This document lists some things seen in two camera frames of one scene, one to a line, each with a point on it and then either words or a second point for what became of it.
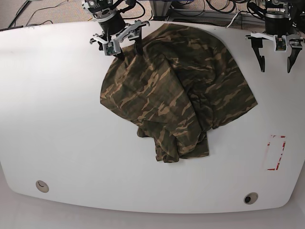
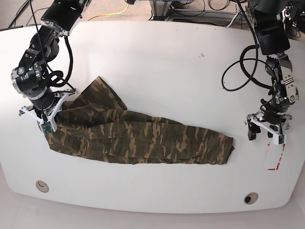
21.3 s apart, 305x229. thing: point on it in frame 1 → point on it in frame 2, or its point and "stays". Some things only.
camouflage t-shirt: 187,82 → 97,124
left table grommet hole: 42,186 stays
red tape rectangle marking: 283,148 stays
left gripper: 115,28 → 33,111
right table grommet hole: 250,198 stays
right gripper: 279,24 → 277,131
